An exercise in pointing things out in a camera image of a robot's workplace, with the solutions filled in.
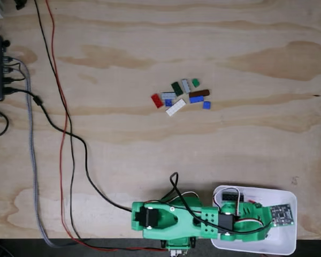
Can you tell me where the white servo cable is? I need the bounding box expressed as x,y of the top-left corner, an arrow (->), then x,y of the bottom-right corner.
213,187 -> 265,228

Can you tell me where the dark green lego brick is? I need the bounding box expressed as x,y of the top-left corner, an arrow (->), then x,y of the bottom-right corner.
171,81 -> 185,96

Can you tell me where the black camera circuit board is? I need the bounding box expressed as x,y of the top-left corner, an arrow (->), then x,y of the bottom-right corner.
269,203 -> 294,228

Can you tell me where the thin black usb cable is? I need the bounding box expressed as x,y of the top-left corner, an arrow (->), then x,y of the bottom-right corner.
2,62 -> 27,82

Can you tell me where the thick black camera cable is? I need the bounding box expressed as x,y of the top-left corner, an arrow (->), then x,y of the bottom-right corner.
2,87 -> 273,238

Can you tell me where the thin black wire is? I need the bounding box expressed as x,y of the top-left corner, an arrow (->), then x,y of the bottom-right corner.
33,0 -> 118,251

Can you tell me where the white plastic bin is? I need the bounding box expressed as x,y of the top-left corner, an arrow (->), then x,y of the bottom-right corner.
210,184 -> 297,255

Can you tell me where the grey braided cable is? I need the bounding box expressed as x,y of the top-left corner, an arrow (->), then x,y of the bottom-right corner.
4,56 -> 81,248

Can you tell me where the white long lego brick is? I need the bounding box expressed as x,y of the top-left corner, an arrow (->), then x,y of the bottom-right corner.
165,98 -> 187,117

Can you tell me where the grey narrow lego brick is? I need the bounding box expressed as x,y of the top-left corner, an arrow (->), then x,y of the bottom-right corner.
181,78 -> 192,94

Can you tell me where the brown long narrow lego brick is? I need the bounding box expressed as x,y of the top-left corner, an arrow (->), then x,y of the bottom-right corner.
188,89 -> 211,99

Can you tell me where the red wire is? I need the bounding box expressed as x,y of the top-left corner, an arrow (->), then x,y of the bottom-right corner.
44,0 -> 169,252

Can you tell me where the red long lego brick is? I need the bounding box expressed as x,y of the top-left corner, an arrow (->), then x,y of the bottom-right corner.
150,93 -> 164,109

